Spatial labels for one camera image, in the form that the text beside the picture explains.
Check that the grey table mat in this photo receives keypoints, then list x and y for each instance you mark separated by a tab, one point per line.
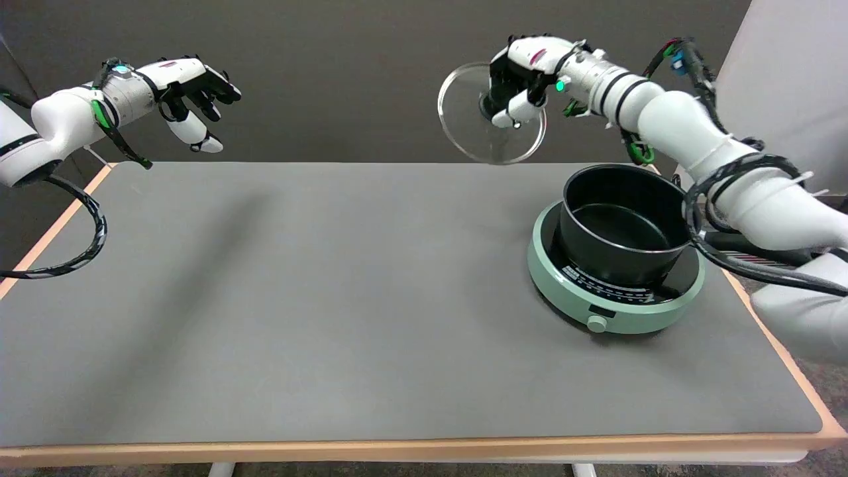
331	298

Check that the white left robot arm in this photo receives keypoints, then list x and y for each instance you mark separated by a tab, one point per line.
59	122

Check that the white table leg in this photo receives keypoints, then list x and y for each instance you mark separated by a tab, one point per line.
220	470
583	470

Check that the green round induction cooker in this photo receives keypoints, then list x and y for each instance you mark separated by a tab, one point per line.
563	285

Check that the glass pot lid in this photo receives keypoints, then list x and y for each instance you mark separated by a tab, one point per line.
464	126

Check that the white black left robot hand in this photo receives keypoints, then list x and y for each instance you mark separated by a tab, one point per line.
185	71

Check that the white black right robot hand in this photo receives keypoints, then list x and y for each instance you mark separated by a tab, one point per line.
540	56

